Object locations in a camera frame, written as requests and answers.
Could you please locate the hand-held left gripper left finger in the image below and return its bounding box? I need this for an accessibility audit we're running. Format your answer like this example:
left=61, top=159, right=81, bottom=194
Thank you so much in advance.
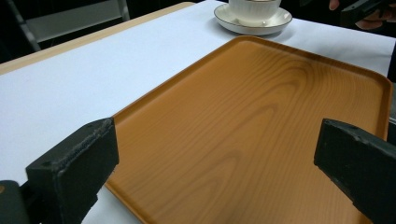
left=25, top=117, right=120, bottom=224

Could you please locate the white saucer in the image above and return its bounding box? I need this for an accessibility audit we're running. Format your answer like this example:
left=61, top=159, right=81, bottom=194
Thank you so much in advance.
left=213, top=3, right=293, bottom=36

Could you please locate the white cup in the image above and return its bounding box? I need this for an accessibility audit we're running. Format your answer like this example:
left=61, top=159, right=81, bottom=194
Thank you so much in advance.
left=228, top=0, right=282, bottom=28

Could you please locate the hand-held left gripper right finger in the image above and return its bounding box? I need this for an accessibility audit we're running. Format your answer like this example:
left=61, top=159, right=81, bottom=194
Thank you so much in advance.
left=313, top=118, right=396, bottom=224

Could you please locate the wooden tray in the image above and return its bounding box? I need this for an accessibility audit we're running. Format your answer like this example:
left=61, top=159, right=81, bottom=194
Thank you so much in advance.
left=104, top=35, right=394, bottom=224

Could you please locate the grey metal chair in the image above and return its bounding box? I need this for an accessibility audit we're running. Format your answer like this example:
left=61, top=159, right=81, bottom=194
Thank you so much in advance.
left=6, top=0, right=131, bottom=52

